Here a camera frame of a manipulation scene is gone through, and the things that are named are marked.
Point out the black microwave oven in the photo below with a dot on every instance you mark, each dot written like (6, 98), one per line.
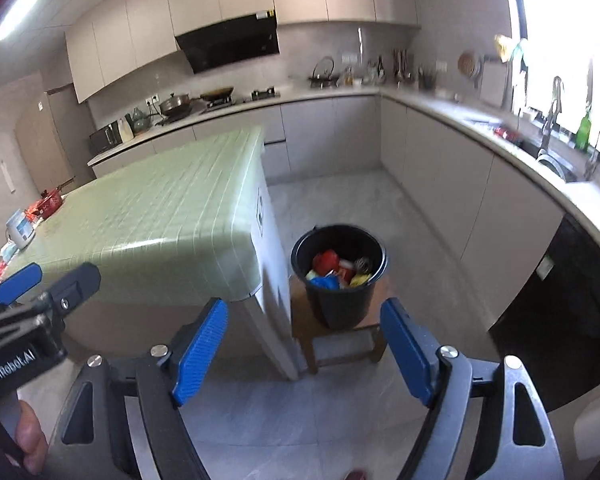
(104, 139)

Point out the green bottle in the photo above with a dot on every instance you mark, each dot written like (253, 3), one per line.
(583, 133)

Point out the red plastic bag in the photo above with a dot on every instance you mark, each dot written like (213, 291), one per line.
(326, 263)

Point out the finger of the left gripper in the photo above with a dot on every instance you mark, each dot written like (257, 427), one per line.
(71, 291)
(18, 284)

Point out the black range hood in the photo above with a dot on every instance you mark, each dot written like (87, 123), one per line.
(230, 41)

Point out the black utensil holder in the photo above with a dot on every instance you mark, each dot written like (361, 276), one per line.
(427, 78)

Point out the black built-in dishwasher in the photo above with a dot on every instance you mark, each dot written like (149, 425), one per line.
(553, 324)

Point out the frying pan on stove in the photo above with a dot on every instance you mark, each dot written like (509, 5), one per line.
(217, 94)

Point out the steel wool scrubber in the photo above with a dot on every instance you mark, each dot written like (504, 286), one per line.
(362, 264)

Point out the yellow knit cloth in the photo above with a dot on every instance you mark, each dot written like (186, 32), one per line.
(359, 279)

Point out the round woven trivet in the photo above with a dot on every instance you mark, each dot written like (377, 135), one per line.
(469, 64)

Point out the lidded steel wok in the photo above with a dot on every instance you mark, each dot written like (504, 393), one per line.
(176, 104)

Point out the person's left hand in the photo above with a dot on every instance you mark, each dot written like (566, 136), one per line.
(31, 439)

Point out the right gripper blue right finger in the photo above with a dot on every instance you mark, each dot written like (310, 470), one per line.
(440, 378)

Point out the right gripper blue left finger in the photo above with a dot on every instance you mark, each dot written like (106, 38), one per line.
(166, 384)

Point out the wok with handle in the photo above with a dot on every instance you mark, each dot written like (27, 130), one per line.
(323, 75)

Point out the black trash bucket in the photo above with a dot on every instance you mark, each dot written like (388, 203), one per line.
(344, 308)

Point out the wooden stool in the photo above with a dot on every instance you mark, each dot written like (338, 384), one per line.
(306, 328)

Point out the white cutting board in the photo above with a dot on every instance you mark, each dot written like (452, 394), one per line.
(493, 83)

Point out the green checked tablecloth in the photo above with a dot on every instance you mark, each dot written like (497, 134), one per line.
(173, 229)

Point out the chrome sink faucet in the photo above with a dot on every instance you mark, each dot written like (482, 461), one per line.
(550, 120)

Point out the blue knit cloth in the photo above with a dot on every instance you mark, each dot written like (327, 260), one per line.
(328, 282)

